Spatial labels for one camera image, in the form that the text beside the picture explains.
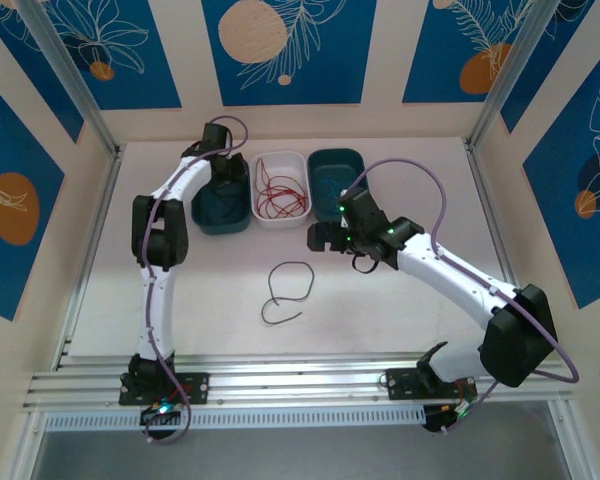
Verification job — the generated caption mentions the thin black cable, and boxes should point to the thin black cable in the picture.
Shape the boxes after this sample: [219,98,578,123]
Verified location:
[213,182,246,222]
[260,259,315,325]

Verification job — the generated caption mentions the thin blue cable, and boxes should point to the thin blue cable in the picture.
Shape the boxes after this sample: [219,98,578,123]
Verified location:
[322,177,350,201]
[315,172,346,201]

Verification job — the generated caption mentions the teal plastic bin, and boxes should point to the teal plastic bin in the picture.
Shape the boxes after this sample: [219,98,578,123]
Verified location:
[189,158,253,236]
[307,147,366,224]

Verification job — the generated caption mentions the white plastic bin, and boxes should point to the white plastic bin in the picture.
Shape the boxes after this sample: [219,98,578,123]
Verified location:
[249,151,312,229]

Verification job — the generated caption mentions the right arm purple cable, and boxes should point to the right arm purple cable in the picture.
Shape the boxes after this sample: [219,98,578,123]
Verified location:
[347,158,580,437]

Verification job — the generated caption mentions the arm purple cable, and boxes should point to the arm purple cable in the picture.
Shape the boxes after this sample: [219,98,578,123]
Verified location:
[138,114,250,445]
[347,158,580,437]

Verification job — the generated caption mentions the aluminium side rail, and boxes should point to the aluminium side rail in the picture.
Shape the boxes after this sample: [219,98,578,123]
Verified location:
[59,149,124,351]
[467,142,541,361]

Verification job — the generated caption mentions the aluminium mounting rail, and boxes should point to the aluminium mounting rail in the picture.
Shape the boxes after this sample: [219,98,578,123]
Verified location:
[22,352,581,411]

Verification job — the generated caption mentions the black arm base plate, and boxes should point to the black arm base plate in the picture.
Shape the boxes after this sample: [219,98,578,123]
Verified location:
[118,372,211,406]
[384,367,479,401]

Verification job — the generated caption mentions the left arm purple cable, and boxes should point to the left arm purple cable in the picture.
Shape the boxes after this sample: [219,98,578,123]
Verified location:
[138,114,250,445]

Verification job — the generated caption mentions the white slotted cable duct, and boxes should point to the white slotted cable duct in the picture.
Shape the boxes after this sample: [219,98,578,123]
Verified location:
[44,404,426,432]

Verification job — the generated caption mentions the aluminium frame post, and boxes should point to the aluminium frame post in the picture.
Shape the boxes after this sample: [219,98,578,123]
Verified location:
[17,0,124,156]
[467,0,554,151]

